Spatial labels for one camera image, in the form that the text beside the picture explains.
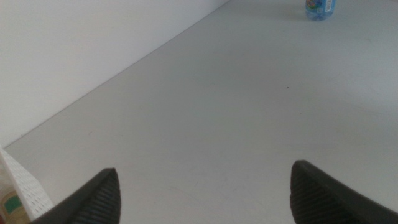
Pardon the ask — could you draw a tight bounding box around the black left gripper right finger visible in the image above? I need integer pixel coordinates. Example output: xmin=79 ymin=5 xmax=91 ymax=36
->
xmin=289 ymin=159 xmax=398 ymax=224

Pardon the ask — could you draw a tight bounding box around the white perforated plastic basket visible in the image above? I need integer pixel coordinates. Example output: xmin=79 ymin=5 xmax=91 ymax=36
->
xmin=0 ymin=145 xmax=55 ymax=222

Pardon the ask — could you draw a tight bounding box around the yellow tea bottle floral label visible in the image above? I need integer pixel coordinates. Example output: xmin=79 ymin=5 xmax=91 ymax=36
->
xmin=0 ymin=164 xmax=32 ymax=224

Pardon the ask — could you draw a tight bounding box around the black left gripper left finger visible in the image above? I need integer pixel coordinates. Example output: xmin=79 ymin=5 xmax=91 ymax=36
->
xmin=29 ymin=167 xmax=121 ymax=224

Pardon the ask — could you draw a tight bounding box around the clear water bottle blue cap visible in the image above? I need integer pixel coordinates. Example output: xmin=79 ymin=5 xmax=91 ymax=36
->
xmin=305 ymin=0 xmax=338 ymax=22

